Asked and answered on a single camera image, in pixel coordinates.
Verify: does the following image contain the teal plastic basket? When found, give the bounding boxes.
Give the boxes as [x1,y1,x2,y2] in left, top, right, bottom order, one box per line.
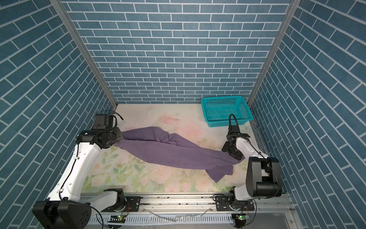
[201,95,253,127]

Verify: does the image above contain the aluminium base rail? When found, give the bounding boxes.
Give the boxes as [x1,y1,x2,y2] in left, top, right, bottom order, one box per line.
[79,193,292,215]

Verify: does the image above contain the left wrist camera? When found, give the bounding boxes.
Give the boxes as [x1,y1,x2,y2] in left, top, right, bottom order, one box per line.
[91,114,117,131]

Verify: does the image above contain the right corner aluminium post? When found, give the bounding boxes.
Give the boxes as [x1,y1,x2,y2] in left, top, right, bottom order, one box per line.
[247,0,301,107]

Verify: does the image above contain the white slotted cable duct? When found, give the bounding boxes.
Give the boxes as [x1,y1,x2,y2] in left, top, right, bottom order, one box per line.
[88,213,234,226]

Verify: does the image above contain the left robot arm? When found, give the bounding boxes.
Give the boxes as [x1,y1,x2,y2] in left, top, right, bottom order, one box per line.
[32,127,127,229]

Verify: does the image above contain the purple trousers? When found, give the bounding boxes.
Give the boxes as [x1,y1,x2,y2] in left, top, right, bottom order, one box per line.
[115,127,245,183]

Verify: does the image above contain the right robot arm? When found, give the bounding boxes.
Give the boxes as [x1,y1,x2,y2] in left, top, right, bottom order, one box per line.
[223,133,283,209]

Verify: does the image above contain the corner aluminium post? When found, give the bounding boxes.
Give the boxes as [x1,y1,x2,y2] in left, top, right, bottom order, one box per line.
[247,0,301,107]
[50,0,118,108]

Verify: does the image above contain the left corner aluminium post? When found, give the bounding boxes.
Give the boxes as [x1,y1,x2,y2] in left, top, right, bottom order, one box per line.
[50,0,118,108]

